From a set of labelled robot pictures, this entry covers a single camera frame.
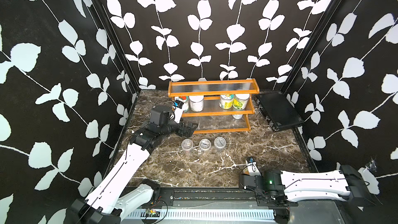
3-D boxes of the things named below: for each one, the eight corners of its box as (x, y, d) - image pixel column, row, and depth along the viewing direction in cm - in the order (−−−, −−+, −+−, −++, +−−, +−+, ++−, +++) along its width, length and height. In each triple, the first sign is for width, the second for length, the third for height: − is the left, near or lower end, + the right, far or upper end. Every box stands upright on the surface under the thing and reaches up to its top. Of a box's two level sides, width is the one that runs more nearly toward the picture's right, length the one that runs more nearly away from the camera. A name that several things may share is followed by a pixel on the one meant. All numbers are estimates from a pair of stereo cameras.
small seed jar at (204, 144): (199, 152, 91) (199, 148, 86) (199, 142, 94) (199, 138, 90) (210, 152, 91) (211, 148, 86) (210, 142, 94) (211, 138, 90)
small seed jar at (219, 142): (214, 151, 92) (214, 146, 87) (213, 141, 95) (214, 137, 90) (225, 151, 92) (226, 146, 87) (224, 142, 96) (225, 137, 91)
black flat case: (273, 133, 100) (276, 128, 95) (253, 100, 118) (255, 94, 114) (301, 126, 103) (306, 121, 99) (277, 95, 122) (280, 89, 117)
